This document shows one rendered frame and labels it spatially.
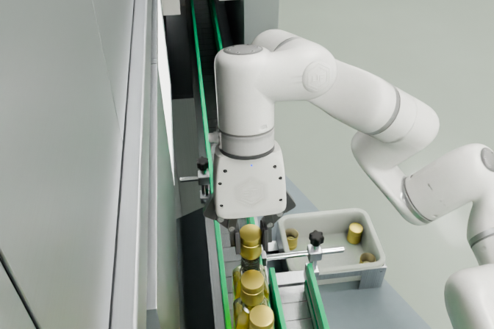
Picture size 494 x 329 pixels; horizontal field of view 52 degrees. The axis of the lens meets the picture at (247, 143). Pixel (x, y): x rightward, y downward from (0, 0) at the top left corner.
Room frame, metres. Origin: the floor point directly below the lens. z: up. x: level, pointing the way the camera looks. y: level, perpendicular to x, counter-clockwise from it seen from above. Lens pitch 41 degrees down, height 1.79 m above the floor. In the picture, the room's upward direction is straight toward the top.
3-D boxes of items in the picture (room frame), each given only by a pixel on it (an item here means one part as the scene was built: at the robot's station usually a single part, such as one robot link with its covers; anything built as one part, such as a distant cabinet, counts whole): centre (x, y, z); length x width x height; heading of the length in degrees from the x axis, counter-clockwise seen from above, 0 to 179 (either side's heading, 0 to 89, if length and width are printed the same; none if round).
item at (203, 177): (0.83, 0.12, 0.94); 0.07 x 0.04 x 0.13; 97
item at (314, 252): (0.62, -0.11, 0.95); 0.17 x 0.03 x 0.12; 97
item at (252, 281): (0.42, -0.01, 1.14); 0.04 x 0.04 x 0.04
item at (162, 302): (0.73, 0.17, 1.15); 0.90 x 0.03 x 0.34; 7
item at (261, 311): (0.37, -0.02, 1.14); 0.04 x 0.04 x 0.04
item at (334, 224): (0.75, -0.19, 0.80); 0.22 x 0.17 x 0.09; 97
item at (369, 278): (0.74, -0.17, 0.79); 0.27 x 0.17 x 0.08; 97
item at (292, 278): (0.62, -0.09, 0.85); 0.09 x 0.04 x 0.07; 97
